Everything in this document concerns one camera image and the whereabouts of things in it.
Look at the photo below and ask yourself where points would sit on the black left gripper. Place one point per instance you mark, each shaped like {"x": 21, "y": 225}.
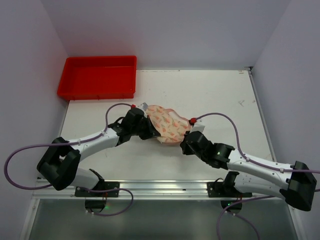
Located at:
{"x": 147, "y": 127}

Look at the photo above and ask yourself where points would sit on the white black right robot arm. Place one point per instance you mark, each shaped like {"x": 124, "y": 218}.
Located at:
{"x": 294, "y": 183}

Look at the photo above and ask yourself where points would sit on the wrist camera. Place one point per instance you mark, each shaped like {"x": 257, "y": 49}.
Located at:
{"x": 196, "y": 125}
{"x": 143, "y": 106}

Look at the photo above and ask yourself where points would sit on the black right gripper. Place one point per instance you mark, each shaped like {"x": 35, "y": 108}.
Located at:
{"x": 188, "y": 143}

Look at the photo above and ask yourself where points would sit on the red plastic tray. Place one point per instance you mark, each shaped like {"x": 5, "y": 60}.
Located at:
{"x": 98, "y": 78}

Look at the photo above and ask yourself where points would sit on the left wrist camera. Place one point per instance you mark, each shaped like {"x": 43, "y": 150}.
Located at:
{"x": 143, "y": 106}

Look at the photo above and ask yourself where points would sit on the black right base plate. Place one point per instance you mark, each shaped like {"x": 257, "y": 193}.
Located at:
{"x": 225, "y": 189}

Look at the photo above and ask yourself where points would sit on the aluminium mounting rail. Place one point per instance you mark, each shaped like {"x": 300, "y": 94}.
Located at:
{"x": 163, "y": 190}

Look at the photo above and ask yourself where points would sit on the floral mesh laundry bag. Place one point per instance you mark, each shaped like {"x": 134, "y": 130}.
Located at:
{"x": 171, "y": 126}

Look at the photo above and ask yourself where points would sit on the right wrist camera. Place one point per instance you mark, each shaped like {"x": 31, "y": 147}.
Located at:
{"x": 196, "y": 125}

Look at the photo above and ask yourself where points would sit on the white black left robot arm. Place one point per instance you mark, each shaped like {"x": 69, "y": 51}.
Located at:
{"x": 60, "y": 163}

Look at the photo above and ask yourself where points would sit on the aluminium right side rail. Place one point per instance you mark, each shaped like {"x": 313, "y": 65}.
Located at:
{"x": 258, "y": 102}

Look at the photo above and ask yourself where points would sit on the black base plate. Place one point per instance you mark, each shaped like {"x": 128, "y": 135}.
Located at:
{"x": 225, "y": 189}
{"x": 104, "y": 189}

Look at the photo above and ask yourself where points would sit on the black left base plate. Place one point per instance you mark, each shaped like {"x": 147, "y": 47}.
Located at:
{"x": 104, "y": 189}

